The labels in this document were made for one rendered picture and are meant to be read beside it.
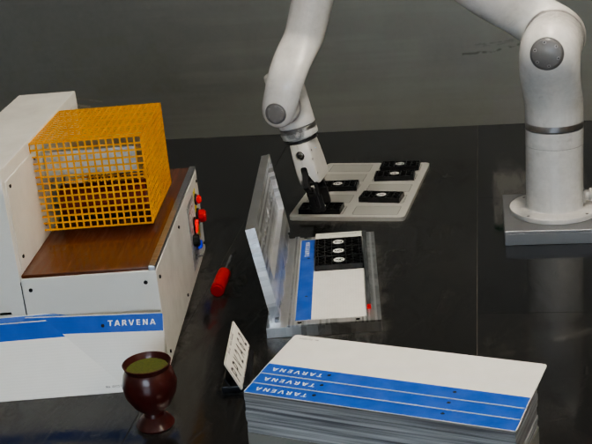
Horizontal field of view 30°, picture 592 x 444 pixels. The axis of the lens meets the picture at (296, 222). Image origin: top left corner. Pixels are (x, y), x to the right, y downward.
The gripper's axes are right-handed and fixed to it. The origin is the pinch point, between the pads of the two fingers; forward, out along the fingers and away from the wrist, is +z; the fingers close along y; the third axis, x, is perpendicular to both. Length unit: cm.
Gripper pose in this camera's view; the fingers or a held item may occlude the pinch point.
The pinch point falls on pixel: (320, 200)
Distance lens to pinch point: 255.8
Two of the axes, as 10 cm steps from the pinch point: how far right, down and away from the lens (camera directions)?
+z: 2.9, 9.2, 2.8
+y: 2.4, -3.6, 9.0
